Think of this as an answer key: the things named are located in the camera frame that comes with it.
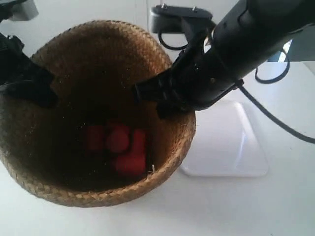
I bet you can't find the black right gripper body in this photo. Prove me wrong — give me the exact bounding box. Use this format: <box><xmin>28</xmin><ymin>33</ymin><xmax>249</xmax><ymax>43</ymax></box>
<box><xmin>169</xmin><ymin>45</ymin><xmax>244</xmax><ymax>111</ymax></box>

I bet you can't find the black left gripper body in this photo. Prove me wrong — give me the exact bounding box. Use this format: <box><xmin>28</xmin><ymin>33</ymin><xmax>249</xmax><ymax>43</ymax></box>
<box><xmin>0</xmin><ymin>34</ymin><xmax>58</xmax><ymax>108</ymax></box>

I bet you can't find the woven straw basket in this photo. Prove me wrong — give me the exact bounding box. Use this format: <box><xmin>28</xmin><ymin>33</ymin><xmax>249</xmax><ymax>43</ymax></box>
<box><xmin>0</xmin><ymin>21</ymin><xmax>196</xmax><ymax>207</ymax></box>

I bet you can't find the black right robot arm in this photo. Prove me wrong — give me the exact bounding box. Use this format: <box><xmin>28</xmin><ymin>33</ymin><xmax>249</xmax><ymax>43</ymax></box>
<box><xmin>132</xmin><ymin>0</ymin><xmax>315</xmax><ymax>117</ymax></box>

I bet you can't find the white plastic tray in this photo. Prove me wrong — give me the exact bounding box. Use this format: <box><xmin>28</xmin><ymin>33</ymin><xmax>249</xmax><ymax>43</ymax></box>
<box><xmin>180</xmin><ymin>100</ymin><xmax>269</xmax><ymax>177</ymax></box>

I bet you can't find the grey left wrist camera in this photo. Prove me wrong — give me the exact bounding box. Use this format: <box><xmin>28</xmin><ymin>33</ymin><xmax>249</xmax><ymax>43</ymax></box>
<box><xmin>0</xmin><ymin>0</ymin><xmax>38</xmax><ymax>22</ymax></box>

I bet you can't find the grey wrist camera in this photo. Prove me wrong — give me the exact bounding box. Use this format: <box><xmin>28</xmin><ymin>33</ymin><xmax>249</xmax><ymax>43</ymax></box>
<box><xmin>149</xmin><ymin>4</ymin><xmax>213</xmax><ymax>34</ymax></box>
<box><xmin>0</xmin><ymin>0</ymin><xmax>38</xmax><ymax>22</ymax></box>

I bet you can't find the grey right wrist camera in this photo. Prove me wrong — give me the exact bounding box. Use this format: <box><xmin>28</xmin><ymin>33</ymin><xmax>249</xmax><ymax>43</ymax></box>
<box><xmin>149</xmin><ymin>4</ymin><xmax>213</xmax><ymax>34</ymax></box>

